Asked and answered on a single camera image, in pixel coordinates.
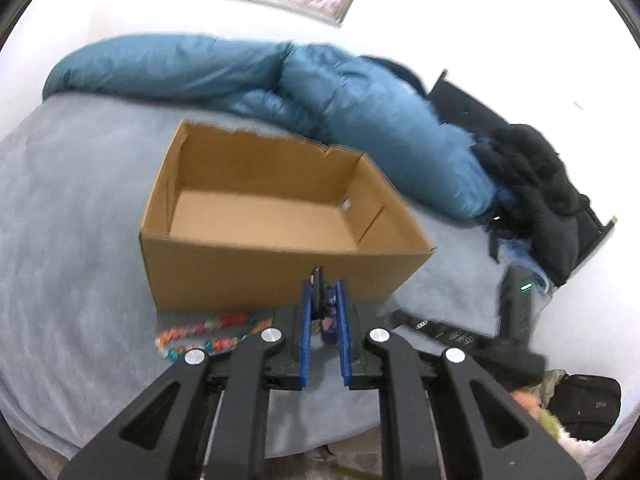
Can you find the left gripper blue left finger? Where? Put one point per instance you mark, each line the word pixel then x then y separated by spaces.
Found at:
pixel 290 364

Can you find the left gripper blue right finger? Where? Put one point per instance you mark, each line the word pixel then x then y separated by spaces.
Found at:
pixel 360 368

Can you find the black backpack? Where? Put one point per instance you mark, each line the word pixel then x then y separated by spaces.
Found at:
pixel 587 406

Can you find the brown cardboard box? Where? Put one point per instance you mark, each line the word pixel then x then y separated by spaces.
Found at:
pixel 237 221

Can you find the black clothing pile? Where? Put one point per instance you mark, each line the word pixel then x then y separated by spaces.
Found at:
pixel 535 202

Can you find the blue duvet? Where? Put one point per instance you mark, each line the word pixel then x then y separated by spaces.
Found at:
pixel 314 90

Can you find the black headboard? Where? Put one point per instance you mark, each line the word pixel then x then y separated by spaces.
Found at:
pixel 456 107

